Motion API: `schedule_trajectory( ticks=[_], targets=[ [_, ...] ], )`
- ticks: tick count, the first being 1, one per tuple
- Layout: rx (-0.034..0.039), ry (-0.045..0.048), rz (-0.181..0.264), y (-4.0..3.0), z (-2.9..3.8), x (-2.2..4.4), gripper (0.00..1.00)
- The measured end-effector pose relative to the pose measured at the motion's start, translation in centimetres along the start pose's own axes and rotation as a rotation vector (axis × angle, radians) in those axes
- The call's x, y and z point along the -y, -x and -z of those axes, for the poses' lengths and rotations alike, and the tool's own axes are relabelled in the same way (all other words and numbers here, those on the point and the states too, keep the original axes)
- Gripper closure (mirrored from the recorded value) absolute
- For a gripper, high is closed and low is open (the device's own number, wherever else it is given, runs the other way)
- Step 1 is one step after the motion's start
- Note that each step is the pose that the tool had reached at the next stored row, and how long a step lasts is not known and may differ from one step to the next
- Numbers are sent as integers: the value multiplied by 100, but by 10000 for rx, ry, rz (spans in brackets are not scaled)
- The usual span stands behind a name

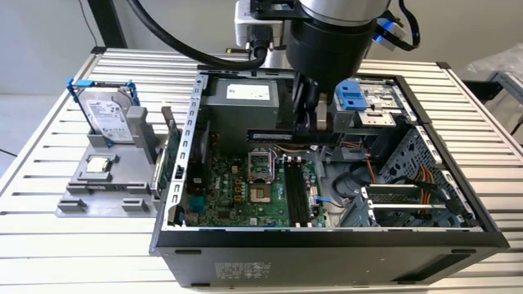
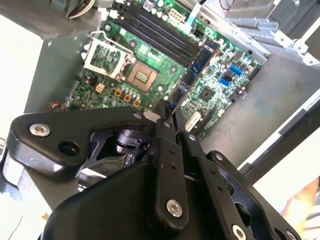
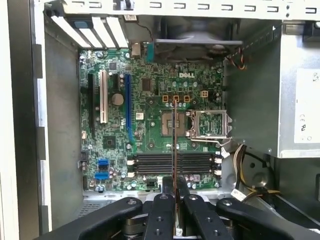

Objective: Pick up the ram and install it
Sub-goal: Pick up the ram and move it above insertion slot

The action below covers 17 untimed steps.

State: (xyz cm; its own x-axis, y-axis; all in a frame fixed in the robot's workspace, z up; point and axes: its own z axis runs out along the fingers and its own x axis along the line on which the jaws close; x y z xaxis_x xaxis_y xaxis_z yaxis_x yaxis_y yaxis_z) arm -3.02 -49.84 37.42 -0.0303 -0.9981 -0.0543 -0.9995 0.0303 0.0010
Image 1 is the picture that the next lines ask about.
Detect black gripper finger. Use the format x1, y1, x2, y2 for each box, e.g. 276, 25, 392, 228
292, 73, 319, 137
315, 93, 340, 145

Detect dark RAM stick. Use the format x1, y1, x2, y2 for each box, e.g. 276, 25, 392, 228
247, 128, 340, 146
86, 183, 132, 190

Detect black RAM slot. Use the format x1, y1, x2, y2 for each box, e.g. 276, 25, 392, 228
288, 156, 303, 228
294, 156, 310, 228
284, 156, 299, 228

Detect blue plastic drive latch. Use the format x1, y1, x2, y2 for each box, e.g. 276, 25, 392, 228
335, 78, 366, 111

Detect silver drive cage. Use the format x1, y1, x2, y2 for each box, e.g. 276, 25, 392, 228
326, 78, 411, 162

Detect grey power supply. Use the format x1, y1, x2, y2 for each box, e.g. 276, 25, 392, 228
199, 78, 287, 154

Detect wrist device with blue light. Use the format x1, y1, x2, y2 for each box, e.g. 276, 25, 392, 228
374, 17, 408, 51

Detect metal socket cover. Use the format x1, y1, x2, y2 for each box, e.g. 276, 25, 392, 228
247, 149, 274, 182

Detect CPU socket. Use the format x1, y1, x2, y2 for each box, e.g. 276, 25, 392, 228
248, 181, 274, 205

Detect black cooling fan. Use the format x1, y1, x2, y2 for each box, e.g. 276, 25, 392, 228
190, 121, 214, 184

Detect silver disk bay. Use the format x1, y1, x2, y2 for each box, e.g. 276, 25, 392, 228
339, 183, 471, 229

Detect green motherboard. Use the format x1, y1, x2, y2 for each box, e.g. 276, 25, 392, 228
184, 149, 328, 228

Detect green graphics card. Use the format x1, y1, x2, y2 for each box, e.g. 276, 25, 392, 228
148, 106, 184, 203

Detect plastic covered shelf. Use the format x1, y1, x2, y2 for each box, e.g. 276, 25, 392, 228
463, 41, 523, 137

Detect black PC case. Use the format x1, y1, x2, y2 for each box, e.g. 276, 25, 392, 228
147, 63, 511, 288

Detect grey parts rack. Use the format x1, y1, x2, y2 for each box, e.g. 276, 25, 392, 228
55, 107, 172, 221

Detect hard disk in blue carrier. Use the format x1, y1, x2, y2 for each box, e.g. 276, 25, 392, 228
64, 78, 139, 150

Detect silver CPU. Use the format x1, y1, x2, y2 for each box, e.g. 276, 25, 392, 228
83, 156, 112, 175

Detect power supply wire bundle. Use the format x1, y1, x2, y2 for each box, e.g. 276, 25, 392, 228
274, 142, 326, 154

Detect wire locking lever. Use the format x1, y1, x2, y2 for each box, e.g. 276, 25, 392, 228
270, 149, 279, 182

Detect thick black cable bundle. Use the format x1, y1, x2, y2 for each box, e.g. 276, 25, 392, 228
331, 170, 371, 205

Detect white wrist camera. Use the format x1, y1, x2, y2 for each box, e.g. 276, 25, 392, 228
234, 0, 286, 47

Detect thin black camera cable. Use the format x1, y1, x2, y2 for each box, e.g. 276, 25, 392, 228
396, 0, 423, 51

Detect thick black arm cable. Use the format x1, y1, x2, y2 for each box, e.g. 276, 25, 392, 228
124, 0, 274, 70

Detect orange yellow red wire bundle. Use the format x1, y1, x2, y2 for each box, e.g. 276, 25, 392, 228
411, 166, 438, 213

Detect black metal bracket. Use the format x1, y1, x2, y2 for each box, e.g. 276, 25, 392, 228
460, 78, 504, 102

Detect black vertical post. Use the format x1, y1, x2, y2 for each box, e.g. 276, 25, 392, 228
87, 0, 128, 50

